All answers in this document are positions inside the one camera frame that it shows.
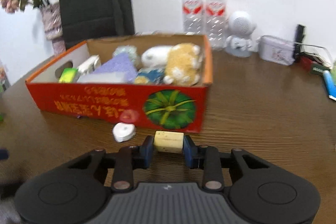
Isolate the wine cork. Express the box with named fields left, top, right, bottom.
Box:
left=154, top=131, right=184, bottom=153

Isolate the iridescent plastic bag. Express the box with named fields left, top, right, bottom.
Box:
left=113, top=45, right=140, bottom=67

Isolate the white tape measure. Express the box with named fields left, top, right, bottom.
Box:
left=112, top=122, right=136, bottom=143

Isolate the red orange cardboard box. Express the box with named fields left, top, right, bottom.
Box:
left=26, top=34, right=213, bottom=133

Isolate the blue patterned pouch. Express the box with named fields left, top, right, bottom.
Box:
left=134, top=68, right=165, bottom=85

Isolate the yellow plush toy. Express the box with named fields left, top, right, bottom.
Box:
left=163, top=43, right=202, bottom=86

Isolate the purple knitted cloth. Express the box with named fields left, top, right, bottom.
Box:
left=93, top=52, right=138, bottom=83

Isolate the white plush toy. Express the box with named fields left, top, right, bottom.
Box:
left=141, top=46, right=172, bottom=68

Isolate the white tubes pack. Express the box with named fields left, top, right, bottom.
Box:
left=77, top=55, right=101, bottom=75

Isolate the green yellow packet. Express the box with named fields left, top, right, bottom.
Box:
left=59, top=68, right=77, bottom=83

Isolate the small lilac tin box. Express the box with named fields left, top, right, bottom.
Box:
left=257, top=35, right=294, bottom=66

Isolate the right clear water bottle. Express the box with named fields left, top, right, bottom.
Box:
left=205, top=0, right=227, bottom=50

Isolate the clear water bottle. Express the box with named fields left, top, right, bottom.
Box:
left=182, top=0, right=203, bottom=34
left=205, top=0, right=227, bottom=50

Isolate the white round robot toy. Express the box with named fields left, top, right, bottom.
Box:
left=224, top=11, right=256, bottom=58

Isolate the red small box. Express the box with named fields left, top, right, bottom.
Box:
left=299, top=56, right=315, bottom=72

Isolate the left clear water bottle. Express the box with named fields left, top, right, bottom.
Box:
left=182, top=0, right=203, bottom=34

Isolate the blue white tube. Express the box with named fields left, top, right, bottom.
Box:
left=323, top=71, right=336, bottom=101

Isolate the black paper shopping bag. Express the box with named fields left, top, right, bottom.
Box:
left=59, top=0, right=135, bottom=49

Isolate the pink mottled ceramic vase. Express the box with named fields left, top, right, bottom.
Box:
left=40, top=2, right=66, bottom=56

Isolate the black upright device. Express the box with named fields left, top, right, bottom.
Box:
left=293, top=24, right=306, bottom=63

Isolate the white cables bundle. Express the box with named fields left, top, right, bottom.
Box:
left=294, top=41, right=336, bottom=67

